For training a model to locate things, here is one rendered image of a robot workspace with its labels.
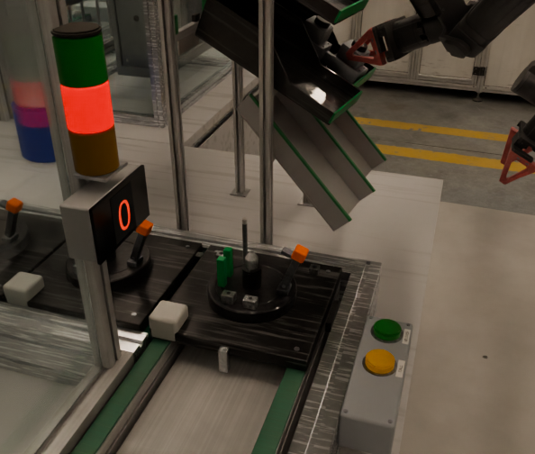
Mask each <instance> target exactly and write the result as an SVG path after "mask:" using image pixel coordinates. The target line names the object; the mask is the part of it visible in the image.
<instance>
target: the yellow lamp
mask: <svg viewBox="0 0 535 454"><path fill-rule="evenodd" d="M68 136H69V141H70V147H71V151H72V157H73V162H74V168H75V171H76V172H77V173H78V174H80V175H84V176H90V177H94V176H102V175H106V174H109V173H111V172H114V171H115V170H116V169H117V168H118V167H119V166H120V162H119V155H118V148H117V141H116V134H115V128H114V125H113V126H112V127H111V128H110V129H108V130H106V131H103V132H97V133H75V132H72V131H70V130H68Z"/></svg>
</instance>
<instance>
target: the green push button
mask: <svg viewBox="0 0 535 454"><path fill-rule="evenodd" d="M401 330H402V328H401V326H400V324H399V323H398V322H396V321H393V320H390V319H381V320H378V321H377V322H375V324H374V334H375V335H376V336H377V337H378V338H379V339H381V340H384V341H394V340H397V339H398V338H399V337H400V335H401Z"/></svg>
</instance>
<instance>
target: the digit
mask: <svg viewBox="0 0 535 454"><path fill-rule="evenodd" d="M110 201H111V207H112V213H113V225H114V231H115V238H116V244H118V243H119V242H120V241H121V240H122V239H123V238H124V237H125V236H126V235H127V234H128V233H129V232H130V231H131V230H132V229H133V228H134V227H135V226H136V219H135V212H134V204H133V197H132V190H131V182H130V183H129V184H128V185H126V186H125V187H124V188H123V189H122V190H121V191H119V192H118V193H117V194H116V195H115V196H114V197H113V198H111V199H110Z"/></svg>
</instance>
